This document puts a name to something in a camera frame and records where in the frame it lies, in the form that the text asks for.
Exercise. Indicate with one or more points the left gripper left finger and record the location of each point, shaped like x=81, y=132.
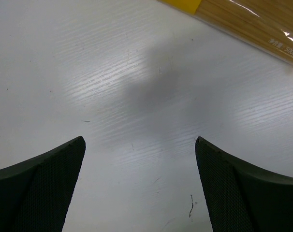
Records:
x=35, y=194

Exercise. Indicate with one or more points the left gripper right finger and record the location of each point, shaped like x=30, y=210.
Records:
x=240, y=196

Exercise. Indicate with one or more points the yellow spaghetti bag left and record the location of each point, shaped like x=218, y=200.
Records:
x=266, y=24

